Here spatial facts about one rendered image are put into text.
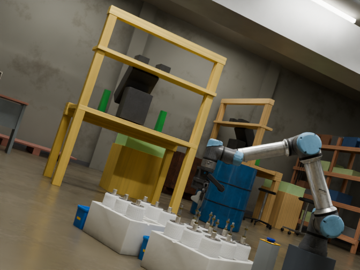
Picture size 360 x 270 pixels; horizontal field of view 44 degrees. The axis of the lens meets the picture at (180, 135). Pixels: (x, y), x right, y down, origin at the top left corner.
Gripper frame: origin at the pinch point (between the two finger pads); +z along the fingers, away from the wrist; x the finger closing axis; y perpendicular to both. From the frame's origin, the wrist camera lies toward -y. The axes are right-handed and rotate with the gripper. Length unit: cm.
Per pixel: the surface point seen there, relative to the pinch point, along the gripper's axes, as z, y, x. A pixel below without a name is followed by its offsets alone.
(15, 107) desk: -28, 298, -336
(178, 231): 12.9, 5.5, 13.7
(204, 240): 11.5, -8.2, 27.1
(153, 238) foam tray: 20.0, 15.9, 13.0
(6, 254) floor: 35, 60, 67
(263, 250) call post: 8.0, -34.7, 21.1
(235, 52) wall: -300, 74, -751
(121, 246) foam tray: 30.9, 31.5, 2.7
